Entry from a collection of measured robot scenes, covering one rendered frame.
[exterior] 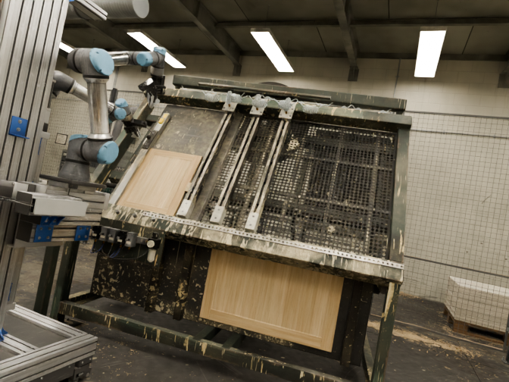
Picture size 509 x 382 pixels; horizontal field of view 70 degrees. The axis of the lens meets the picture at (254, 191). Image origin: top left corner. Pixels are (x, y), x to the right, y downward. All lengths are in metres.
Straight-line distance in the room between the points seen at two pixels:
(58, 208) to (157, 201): 0.96
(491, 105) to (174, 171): 5.89
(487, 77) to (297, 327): 6.04
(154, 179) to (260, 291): 1.10
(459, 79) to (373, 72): 1.47
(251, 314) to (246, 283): 0.20
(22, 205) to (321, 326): 1.80
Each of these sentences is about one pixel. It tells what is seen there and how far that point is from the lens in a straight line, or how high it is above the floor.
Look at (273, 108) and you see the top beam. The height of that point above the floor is 1.86.
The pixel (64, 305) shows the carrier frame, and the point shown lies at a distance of 2.91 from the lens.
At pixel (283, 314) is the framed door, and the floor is 0.41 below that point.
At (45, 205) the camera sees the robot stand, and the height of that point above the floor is 0.92.
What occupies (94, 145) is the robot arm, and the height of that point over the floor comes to 1.22.
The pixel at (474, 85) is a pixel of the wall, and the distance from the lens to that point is 7.54.
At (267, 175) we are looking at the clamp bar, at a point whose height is 1.30.
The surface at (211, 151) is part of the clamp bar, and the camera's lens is 2.74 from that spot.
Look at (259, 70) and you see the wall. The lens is 8.17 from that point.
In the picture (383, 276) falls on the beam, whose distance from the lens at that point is 2.21.
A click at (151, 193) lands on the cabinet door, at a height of 1.02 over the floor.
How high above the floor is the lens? 1.09
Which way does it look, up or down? 2 degrees up
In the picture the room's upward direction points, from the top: 10 degrees clockwise
